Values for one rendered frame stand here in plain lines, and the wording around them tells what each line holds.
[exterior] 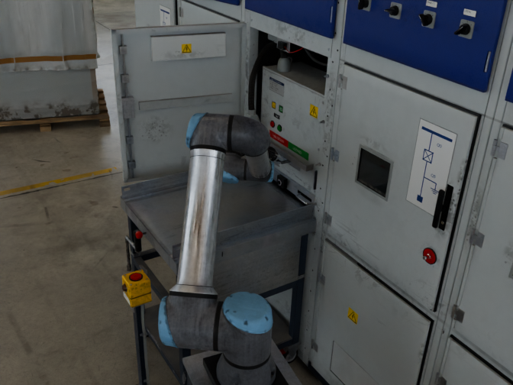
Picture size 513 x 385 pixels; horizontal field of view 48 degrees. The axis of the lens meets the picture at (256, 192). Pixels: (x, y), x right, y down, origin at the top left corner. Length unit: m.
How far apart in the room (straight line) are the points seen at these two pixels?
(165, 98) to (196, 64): 0.22
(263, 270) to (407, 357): 0.70
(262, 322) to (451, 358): 0.76
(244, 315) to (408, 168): 0.77
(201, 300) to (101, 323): 1.65
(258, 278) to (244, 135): 0.92
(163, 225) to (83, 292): 1.19
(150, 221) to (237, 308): 0.93
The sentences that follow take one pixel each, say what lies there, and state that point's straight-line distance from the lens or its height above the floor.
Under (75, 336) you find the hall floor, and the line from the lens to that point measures 3.31.
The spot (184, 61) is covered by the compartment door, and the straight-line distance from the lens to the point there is 2.78.
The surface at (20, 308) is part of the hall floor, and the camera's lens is 3.58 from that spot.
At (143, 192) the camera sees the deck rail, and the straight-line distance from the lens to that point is 2.76.
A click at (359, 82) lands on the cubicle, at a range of 2.16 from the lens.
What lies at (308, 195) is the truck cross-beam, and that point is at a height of 0.91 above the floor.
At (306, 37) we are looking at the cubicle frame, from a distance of 2.42.
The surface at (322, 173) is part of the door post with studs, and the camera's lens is 2.46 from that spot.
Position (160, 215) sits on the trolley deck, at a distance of 2.59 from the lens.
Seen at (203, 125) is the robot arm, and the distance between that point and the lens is 1.85.
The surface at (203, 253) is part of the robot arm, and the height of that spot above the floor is 1.16.
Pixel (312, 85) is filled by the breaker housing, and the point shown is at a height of 1.39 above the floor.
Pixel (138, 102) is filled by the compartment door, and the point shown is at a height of 1.23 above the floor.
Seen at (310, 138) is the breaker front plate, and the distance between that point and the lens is 2.56.
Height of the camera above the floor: 2.16
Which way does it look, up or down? 28 degrees down
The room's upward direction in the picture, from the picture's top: 2 degrees clockwise
